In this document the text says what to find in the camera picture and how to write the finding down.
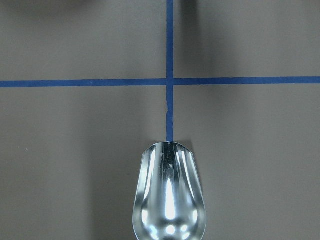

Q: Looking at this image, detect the metal scoop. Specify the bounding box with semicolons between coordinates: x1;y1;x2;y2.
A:
132;141;207;240

